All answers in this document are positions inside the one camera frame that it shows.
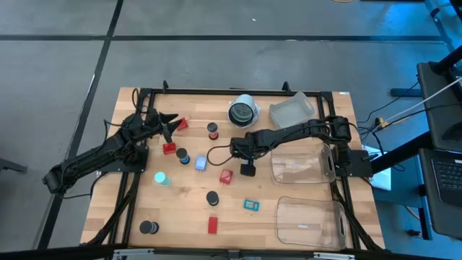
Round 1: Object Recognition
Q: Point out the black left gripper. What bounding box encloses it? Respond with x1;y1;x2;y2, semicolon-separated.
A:
145;107;183;144

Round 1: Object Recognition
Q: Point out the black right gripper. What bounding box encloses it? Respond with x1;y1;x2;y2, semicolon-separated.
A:
230;136;261;178

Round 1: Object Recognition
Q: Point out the blue sand hourglass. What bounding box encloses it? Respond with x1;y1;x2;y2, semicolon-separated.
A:
175;147;191;165

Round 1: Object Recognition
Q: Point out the red sand hourglass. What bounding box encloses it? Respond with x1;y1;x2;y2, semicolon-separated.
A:
206;121;219;141

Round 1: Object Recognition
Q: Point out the teal hourglass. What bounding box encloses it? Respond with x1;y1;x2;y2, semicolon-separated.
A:
154;171;173;188

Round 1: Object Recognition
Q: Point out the clear plastic bin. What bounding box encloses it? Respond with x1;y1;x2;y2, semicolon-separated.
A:
270;142;337;186
275;196;348;251

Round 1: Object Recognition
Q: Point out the white cylindrical projector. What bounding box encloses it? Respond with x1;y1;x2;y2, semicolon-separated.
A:
227;93;261;129

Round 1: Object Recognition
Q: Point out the grey plastic bin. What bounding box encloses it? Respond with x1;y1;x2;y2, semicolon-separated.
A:
268;91;316;131

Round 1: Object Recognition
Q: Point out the purple sand hourglass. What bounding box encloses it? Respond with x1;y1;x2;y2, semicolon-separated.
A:
139;220;160;235

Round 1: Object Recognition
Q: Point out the white power strip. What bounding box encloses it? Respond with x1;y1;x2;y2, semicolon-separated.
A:
360;144;393;191

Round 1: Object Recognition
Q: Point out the black diagonal stand bar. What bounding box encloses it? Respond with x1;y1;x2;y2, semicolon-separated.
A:
370;131;434;175

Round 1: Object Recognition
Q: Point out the grey chair base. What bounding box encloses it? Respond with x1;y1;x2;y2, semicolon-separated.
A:
0;157;29;174

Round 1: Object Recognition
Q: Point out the black floor stand foot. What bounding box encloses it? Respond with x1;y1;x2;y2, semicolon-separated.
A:
391;87;423;98

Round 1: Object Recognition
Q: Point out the black side table top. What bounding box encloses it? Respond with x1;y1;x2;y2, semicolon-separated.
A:
417;60;462;152

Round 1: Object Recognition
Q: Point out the black laptop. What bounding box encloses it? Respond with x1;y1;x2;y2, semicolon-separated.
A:
420;147;462;239

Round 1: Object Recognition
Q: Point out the black computer mouse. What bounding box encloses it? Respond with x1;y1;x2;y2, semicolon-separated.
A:
442;121;462;142

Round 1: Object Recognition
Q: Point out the black boom pole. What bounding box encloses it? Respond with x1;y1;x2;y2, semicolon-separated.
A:
431;45;462;75

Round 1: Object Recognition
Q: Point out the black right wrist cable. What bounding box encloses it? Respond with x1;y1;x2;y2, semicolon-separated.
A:
206;144;237;168

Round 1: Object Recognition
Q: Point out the black table frame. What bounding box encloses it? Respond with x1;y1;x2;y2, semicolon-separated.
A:
84;79;385;252

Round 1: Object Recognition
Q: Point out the silver metal bracket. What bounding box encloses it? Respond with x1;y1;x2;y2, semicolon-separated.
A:
111;248;155;260
313;251;357;260

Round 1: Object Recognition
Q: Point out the black floor cable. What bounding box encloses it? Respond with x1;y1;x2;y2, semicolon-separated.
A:
357;81;422;126

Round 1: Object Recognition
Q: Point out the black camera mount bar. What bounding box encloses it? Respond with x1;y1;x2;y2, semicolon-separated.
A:
0;243;462;260

